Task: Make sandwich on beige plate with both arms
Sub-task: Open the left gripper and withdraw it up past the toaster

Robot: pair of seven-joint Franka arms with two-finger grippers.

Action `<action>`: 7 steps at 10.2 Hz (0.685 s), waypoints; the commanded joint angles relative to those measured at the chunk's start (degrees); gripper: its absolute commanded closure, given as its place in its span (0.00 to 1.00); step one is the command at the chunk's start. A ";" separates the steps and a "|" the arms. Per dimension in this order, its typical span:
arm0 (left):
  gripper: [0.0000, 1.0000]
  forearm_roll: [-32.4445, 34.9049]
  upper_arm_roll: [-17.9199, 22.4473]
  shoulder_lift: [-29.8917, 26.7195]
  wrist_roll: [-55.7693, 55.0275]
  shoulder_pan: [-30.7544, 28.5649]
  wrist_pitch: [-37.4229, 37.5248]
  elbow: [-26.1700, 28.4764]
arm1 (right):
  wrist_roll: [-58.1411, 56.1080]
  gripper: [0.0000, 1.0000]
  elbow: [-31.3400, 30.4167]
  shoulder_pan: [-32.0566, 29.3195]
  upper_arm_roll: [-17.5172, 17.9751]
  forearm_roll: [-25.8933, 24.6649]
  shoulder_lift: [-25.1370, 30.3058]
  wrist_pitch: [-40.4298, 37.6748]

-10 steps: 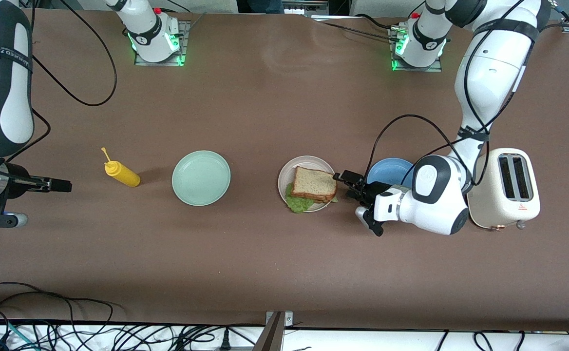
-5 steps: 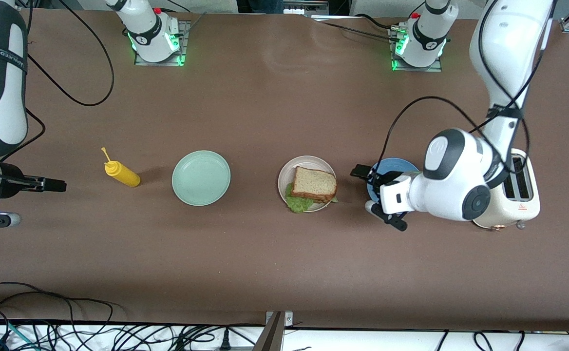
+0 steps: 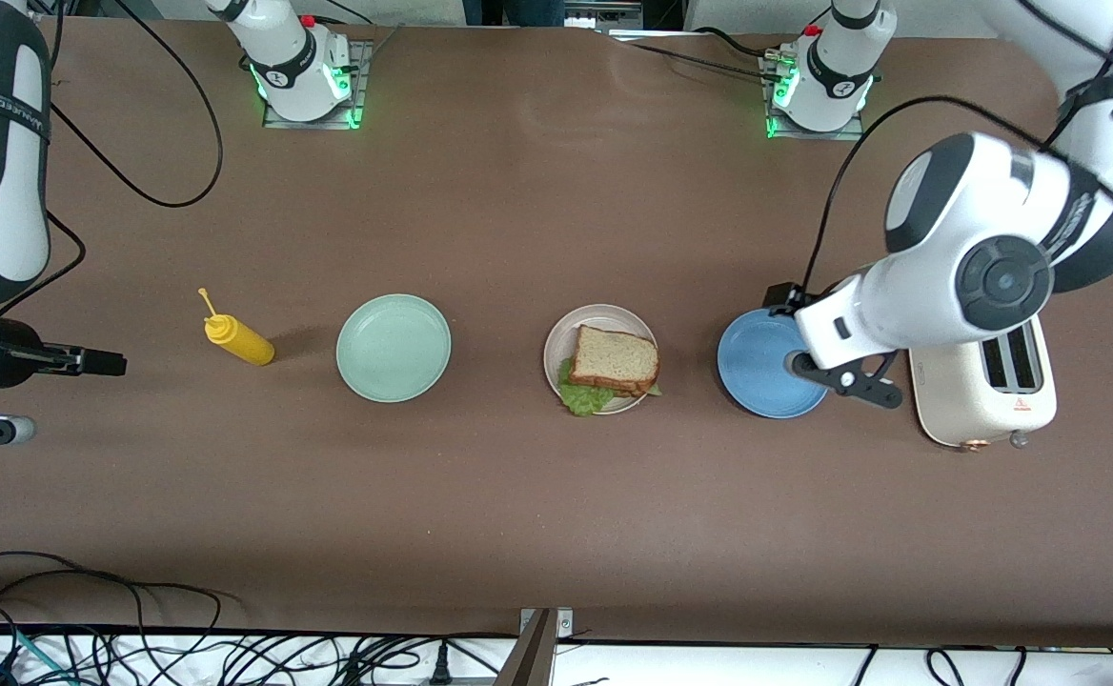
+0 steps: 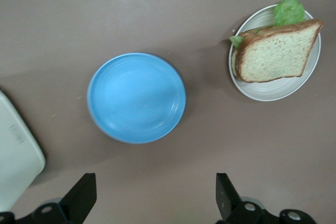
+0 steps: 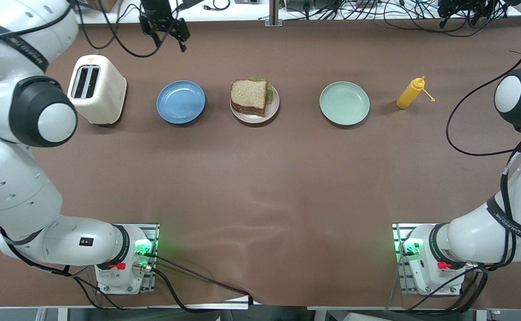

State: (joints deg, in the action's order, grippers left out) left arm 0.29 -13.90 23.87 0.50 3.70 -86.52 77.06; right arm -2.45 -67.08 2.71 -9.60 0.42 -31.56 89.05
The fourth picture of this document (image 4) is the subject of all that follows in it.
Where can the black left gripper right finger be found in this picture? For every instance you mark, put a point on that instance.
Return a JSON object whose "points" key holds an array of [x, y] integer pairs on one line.
{"points": [[228, 203]]}

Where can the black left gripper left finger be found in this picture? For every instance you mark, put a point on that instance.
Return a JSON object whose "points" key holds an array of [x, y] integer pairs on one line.
{"points": [[78, 200]]}

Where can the brown bread slice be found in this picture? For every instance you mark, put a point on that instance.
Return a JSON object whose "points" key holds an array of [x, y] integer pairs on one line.
{"points": [[233, 62], [275, 53]]}

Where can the green lettuce leaf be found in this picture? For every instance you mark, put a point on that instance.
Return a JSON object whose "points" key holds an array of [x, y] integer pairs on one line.
{"points": [[288, 11]]}

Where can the blue plate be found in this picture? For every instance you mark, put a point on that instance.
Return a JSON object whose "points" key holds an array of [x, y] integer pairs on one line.
{"points": [[136, 98]]}

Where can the beige plate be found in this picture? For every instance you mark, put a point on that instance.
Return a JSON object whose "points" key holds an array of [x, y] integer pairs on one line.
{"points": [[270, 90]]}

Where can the white toaster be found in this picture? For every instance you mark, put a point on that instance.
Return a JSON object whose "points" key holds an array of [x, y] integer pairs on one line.
{"points": [[15, 155]]}

